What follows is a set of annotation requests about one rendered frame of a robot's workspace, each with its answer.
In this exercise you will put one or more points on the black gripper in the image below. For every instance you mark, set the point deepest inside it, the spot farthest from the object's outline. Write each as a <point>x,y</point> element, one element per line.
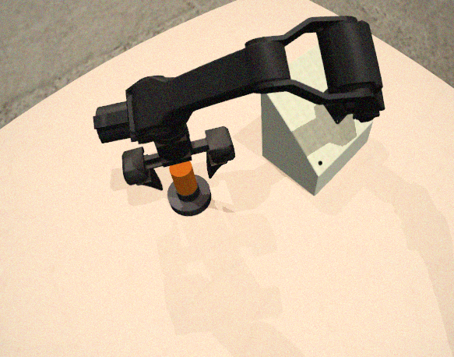
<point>138,169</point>

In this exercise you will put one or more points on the dark grey round pedestal with silver shaft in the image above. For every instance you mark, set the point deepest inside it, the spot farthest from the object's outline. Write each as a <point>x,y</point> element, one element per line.
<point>193,204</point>

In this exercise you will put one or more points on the orange knob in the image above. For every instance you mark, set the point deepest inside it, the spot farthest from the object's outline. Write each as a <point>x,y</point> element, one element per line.
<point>183,177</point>

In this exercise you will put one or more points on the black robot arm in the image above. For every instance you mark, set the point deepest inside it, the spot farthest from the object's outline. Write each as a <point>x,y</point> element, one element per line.
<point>158,107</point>

